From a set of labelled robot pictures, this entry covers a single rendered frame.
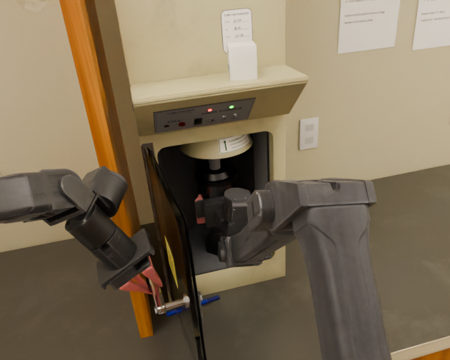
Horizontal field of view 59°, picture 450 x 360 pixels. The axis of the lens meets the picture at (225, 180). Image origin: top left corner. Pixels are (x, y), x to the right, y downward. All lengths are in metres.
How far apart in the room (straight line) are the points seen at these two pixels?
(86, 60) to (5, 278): 0.82
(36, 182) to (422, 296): 0.92
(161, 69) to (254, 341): 0.63
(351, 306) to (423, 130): 1.40
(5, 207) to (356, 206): 0.40
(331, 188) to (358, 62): 1.11
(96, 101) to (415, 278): 0.90
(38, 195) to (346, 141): 1.18
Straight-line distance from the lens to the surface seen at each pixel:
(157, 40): 0.80
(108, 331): 1.07
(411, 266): 1.23
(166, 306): 0.70
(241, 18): 0.82
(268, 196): 0.45
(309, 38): 1.36
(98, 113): 0.73
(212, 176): 0.97
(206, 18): 0.81
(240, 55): 0.75
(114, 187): 0.68
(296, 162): 1.48
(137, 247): 0.68
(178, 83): 0.77
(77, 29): 0.70
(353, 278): 0.37
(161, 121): 0.76
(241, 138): 0.93
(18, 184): 0.57
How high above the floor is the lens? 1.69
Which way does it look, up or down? 28 degrees down
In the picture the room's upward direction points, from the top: 5 degrees counter-clockwise
